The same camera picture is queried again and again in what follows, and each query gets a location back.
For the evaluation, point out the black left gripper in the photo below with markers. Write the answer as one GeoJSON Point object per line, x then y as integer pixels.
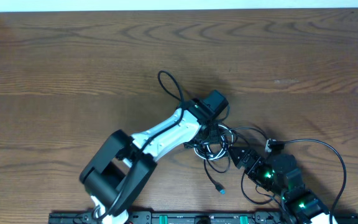
{"type": "Point", "coordinates": [204, 137]}

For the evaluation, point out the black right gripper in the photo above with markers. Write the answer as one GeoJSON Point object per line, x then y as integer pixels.
{"type": "Point", "coordinates": [257, 160]}

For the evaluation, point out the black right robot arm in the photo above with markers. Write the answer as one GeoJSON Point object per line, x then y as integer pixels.
{"type": "Point", "coordinates": [280, 175]}

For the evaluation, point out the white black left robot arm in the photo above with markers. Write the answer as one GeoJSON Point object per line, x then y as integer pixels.
{"type": "Point", "coordinates": [118, 172]}

